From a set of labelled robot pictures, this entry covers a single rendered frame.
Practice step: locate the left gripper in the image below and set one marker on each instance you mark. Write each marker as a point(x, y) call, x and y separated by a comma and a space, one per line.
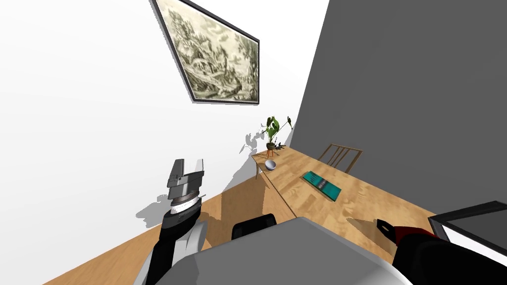
point(184, 184)

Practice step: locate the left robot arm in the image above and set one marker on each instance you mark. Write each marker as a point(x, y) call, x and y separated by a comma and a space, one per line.
point(174, 233)

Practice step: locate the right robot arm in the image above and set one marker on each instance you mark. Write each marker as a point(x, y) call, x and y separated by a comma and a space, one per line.
point(443, 257)

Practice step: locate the white bowl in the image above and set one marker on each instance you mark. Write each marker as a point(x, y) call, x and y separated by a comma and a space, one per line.
point(270, 164)

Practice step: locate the green potted plant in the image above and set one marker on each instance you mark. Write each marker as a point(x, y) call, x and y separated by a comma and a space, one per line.
point(272, 130)

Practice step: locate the black framed landscape picture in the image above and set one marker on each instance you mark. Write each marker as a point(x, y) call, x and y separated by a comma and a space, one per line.
point(222, 59)

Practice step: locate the wooden table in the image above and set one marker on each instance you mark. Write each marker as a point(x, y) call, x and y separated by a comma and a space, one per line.
point(313, 209)

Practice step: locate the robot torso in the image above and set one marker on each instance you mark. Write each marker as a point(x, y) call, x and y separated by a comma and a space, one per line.
point(285, 257)

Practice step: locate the teal book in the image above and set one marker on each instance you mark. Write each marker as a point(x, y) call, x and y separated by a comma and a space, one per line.
point(323, 186)

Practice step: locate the wooden chair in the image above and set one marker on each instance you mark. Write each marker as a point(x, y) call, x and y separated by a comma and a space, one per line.
point(341, 155)

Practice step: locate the black framed grey panel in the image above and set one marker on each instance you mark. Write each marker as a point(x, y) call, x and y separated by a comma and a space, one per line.
point(475, 223)

